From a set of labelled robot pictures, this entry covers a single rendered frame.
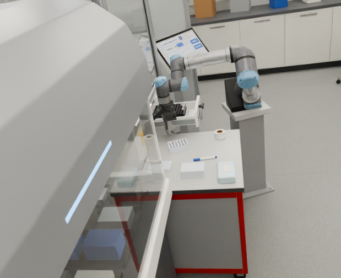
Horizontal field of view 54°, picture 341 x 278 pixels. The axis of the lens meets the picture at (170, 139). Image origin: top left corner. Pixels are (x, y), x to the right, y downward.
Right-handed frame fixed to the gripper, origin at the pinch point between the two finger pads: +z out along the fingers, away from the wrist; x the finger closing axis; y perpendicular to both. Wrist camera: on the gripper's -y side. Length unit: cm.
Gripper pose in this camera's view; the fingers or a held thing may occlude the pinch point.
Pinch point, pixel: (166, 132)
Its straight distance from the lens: 211.2
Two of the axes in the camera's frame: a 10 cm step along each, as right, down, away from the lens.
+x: -1.9, -4.5, 8.7
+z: 1.6, 8.6, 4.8
